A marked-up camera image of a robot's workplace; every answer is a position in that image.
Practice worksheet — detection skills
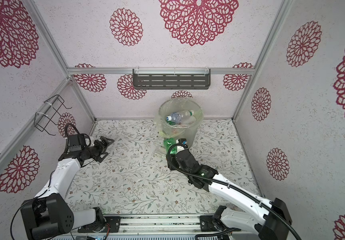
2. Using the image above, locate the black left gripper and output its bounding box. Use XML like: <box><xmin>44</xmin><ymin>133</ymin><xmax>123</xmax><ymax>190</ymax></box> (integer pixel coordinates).
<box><xmin>83</xmin><ymin>135</ymin><xmax>114</xmax><ymax>163</ymax></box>

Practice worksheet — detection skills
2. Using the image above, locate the green bottle yellow cap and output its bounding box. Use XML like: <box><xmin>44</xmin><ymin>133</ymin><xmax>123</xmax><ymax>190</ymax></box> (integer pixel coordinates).
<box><xmin>163</xmin><ymin>138</ymin><xmax>179</xmax><ymax>155</ymax></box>

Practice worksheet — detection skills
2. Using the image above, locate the clear bottle green red label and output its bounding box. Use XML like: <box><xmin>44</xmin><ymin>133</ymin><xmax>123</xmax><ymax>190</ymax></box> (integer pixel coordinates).
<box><xmin>154</xmin><ymin>145</ymin><xmax>167</xmax><ymax>158</ymax></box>

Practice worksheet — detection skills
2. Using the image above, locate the crushed Pocari bottle blue label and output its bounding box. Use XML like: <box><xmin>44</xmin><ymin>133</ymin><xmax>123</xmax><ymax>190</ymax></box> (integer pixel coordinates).
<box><xmin>166</xmin><ymin>113</ymin><xmax>183</xmax><ymax>124</ymax></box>

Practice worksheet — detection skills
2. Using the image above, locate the clear bottle white yellow label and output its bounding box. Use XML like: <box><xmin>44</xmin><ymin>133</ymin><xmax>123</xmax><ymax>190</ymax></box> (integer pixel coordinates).
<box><xmin>177</xmin><ymin>110</ymin><xmax>195</xmax><ymax>122</ymax></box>

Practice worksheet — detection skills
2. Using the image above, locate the clear bottle red cap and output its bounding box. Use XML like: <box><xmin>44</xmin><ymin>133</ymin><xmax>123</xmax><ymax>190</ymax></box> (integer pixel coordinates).
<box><xmin>180</xmin><ymin>116</ymin><xmax>197</xmax><ymax>126</ymax></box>

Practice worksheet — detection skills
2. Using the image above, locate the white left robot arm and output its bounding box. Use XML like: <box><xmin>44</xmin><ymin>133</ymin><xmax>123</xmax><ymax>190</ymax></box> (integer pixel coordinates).
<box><xmin>20</xmin><ymin>134</ymin><xmax>114</xmax><ymax>240</ymax></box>

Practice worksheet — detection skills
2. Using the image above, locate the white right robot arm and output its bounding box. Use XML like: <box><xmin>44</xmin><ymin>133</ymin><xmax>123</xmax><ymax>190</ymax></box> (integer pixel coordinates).
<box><xmin>165</xmin><ymin>139</ymin><xmax>300</xmax><ymax>240</ymax></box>

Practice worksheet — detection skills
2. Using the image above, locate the silver mesh waste bin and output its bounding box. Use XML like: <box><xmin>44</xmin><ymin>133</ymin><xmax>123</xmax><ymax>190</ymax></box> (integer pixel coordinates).
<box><xmin>158</xmin><ymin>98</ymin><xmax>204</xmax><ymax>153</ymax></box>

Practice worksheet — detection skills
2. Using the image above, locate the green plastic bin liner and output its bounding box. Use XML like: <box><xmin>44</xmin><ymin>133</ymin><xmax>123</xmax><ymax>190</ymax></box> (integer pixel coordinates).
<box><xmin>153</xmin><ymin>98</ymin><xmax>205</xmax><ymax>139</ymax></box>

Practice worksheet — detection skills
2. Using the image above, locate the black wire wall rack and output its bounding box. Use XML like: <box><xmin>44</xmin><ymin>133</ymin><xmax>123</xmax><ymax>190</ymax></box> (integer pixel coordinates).
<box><xmin>33</xmin><ymin>94</ymin><xmax>72</xmax><ymax>136</ymax></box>

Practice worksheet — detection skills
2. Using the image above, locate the dark grey wall shelf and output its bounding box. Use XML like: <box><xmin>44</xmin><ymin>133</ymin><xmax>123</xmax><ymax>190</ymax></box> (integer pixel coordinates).
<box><xmin>132</xmin><ymin>69</ymin><xmax>211</xmax><ymax>90</ymax></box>

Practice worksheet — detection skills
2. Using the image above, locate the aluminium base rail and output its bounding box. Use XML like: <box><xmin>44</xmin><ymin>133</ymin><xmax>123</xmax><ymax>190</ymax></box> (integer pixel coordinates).
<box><xmin>33</xmin><ymin>212</ymin><xmax>286</xmax><ymax>236</ymax></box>

